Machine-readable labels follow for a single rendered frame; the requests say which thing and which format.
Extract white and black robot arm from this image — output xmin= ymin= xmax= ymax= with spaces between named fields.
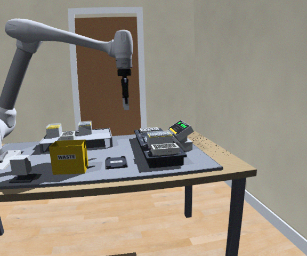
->
xmin=0 ymin=19 xmax=133 ymax=163

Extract yellow waste bin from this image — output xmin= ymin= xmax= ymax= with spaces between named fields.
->
xmin=49 ymin=139 xmax=88 ymax=175

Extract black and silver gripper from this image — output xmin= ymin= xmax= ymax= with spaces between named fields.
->
xmin=117 ymin=69 xmax=131 ymax=110

